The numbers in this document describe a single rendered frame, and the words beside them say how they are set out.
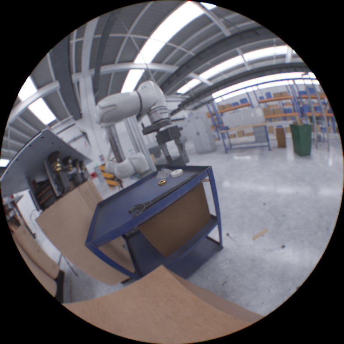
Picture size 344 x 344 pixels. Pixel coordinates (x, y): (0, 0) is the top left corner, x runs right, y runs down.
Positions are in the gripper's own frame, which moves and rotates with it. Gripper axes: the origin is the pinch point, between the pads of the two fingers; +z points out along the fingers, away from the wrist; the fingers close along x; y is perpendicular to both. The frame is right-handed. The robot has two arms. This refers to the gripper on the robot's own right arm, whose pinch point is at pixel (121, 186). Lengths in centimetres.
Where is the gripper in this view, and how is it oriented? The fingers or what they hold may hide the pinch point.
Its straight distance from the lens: 152.6
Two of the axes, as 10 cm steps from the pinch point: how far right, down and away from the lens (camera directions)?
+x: -5.9, -0.2, 8.1
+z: 3.5, 8.9, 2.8
